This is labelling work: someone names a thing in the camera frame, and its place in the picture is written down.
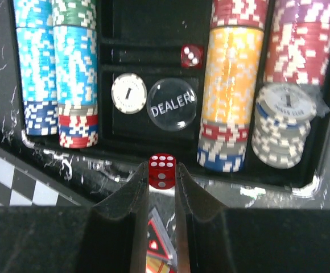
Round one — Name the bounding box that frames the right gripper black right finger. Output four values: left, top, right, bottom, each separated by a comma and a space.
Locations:
175, 163, 330, 272

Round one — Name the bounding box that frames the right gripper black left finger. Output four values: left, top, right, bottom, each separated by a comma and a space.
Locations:
0, 163, 149, 272

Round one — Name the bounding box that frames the triangular all-in marker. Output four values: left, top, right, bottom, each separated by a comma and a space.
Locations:
147, 207, 178, 267

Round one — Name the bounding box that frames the red die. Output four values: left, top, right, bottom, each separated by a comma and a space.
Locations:
180, 44, 204, 69
148, 154, 176, 190

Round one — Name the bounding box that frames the black white chess board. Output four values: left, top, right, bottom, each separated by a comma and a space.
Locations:
0, 149, 93, 206

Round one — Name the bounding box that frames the black poker set case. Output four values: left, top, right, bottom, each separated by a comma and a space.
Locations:
10, 1, 330, 189

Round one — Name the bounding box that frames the red playing card deck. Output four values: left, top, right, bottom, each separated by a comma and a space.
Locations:
145, 255, 177, 273

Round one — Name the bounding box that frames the grey dealer button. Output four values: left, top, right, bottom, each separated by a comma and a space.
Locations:
146, 78, 197, 131

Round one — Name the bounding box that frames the white single chip in case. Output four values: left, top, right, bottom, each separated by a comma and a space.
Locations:
112, 73, 147, 114

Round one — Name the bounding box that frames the red die in case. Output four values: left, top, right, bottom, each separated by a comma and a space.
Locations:
180, 44, 204, 69

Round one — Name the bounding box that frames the red yellow chip column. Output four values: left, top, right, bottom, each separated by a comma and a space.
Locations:
197, 1, 269, 173

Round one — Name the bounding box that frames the green blue chip column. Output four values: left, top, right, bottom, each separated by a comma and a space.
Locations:
52, 1, 98, 148

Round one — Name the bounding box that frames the purple red chip column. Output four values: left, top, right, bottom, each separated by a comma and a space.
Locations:
251, 0, 330, 169

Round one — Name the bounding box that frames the light blue chip column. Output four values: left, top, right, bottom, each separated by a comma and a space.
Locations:
13, 1, 58, 136

